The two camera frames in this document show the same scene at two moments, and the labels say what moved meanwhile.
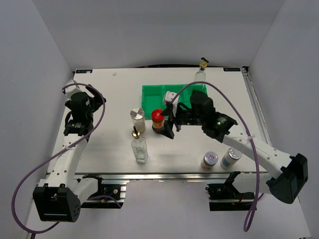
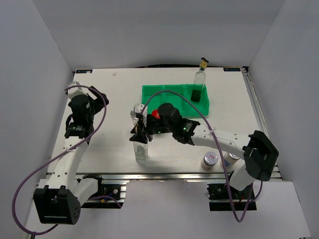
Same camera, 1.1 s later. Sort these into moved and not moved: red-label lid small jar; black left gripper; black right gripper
Moved: black right gripper
Not moved: black left gripper; red-label lid small jar
